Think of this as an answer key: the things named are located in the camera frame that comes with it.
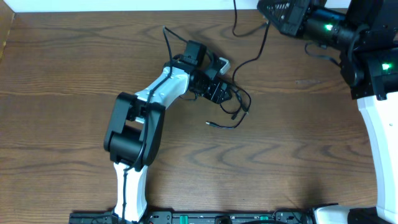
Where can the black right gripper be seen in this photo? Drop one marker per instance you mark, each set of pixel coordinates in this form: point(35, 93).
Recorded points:
point(295, 18)

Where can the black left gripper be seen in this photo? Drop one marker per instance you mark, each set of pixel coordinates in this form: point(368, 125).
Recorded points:
point(218, 94)

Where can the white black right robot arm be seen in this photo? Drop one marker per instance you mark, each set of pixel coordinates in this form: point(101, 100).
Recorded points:
point(365, 36)

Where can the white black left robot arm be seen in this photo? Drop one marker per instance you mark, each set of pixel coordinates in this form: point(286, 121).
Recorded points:
point(135, 129)

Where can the wooden side panel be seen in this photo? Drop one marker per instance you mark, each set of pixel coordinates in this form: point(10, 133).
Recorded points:
point(6, 20)

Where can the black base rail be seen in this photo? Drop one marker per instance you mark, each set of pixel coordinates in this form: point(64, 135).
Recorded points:
point(167, 217)

